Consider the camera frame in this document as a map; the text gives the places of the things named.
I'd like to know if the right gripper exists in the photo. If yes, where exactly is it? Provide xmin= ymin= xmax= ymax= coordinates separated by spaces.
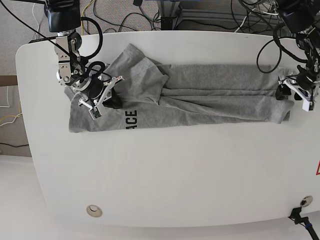
xmin=78 ymin=75 xmax=124 ymax=112

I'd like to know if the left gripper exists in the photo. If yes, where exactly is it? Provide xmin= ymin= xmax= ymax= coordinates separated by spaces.
xmin=275 ymin=75 xmax=320 ymax=103

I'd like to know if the grey T-shirt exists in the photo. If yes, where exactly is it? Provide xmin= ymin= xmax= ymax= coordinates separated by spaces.
xmin=64 ymin=44 xmax=294 ymax=133

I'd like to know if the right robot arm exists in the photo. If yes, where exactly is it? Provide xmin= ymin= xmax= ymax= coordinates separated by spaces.
xmin=44 ymin=0 xmax=123 ymax=118

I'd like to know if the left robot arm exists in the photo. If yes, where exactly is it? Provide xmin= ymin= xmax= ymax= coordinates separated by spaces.
xmin=270 ymin=0 xmax=320 ymax=112

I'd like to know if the red warning sticker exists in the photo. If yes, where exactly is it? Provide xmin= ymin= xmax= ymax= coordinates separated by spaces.
xmin=316 ymin=161 xmax=320 ymax=176

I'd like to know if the table grommet right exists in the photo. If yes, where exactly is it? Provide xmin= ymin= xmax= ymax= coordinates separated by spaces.
xmin=300 ymin=195 xmax=313 ymax=208

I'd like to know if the table grommet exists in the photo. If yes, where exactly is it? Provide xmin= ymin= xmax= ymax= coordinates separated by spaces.
xmin=300 ymin=195 xmax=313 ymax=208
xmin=86 ymin=205 xmax=103 ymax=218

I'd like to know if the table grommet left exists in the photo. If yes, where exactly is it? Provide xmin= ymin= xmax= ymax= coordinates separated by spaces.
xmin=86 ymin=205 xmax=103 ymax=218

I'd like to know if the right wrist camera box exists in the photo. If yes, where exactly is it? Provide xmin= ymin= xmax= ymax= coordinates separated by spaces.
xmin=89 ymin=107 xmax=102 ymax=120

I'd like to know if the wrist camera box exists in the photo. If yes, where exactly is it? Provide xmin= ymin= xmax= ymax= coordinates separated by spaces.
xmin=89 ymin=107 xmax=102 ymax=120
xmin=302 ymin=100 xmax=315 ymax=112

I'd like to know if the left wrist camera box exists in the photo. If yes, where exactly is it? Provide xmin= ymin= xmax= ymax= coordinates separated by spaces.
xmin=302 ymin=100 xmax=315 ymax=112

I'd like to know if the yellow cable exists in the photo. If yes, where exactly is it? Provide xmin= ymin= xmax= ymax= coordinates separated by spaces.
xmin=80 ymin=0 xmax=97 ymax=35

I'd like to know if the aluminium frame base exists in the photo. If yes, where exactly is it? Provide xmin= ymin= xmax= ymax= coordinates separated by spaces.
xmin=156 ymin=0 xmax=281 ymax=32

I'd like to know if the black clamp with cable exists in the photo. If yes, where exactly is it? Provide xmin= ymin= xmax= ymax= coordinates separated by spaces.
xmin=288 ymin=207 xmax=320 ymax=240

